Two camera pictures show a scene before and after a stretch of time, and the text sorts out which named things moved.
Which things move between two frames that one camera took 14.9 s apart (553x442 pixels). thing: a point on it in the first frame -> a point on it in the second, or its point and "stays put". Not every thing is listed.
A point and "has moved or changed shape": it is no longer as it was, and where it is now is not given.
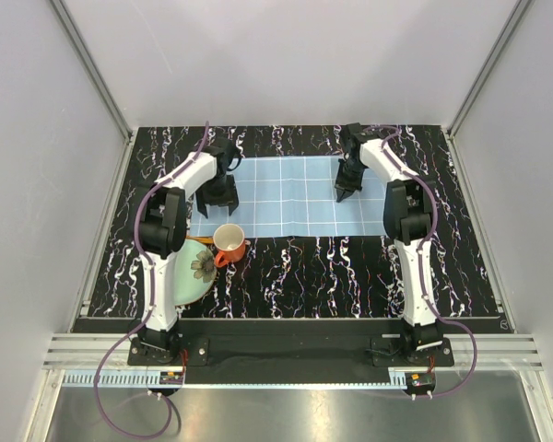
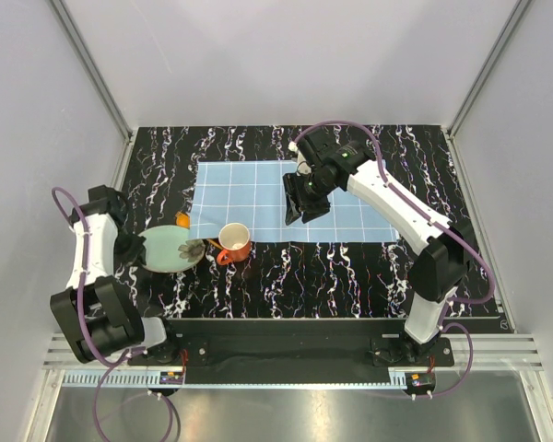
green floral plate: [195, 273] has moved or changed shape
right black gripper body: [349, 175] -> [307, 185]
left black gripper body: [215, 191] -> [127, 248]
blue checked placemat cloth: [295, 197] stays put
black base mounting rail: [289, 352] stays put
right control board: [420, 380] stays put
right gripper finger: [339, 194] -> [292, 209]
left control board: [171, 378] stays put
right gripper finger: [351, 191] -> [313, 209]
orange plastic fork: [203, 238] -> [215, 244]
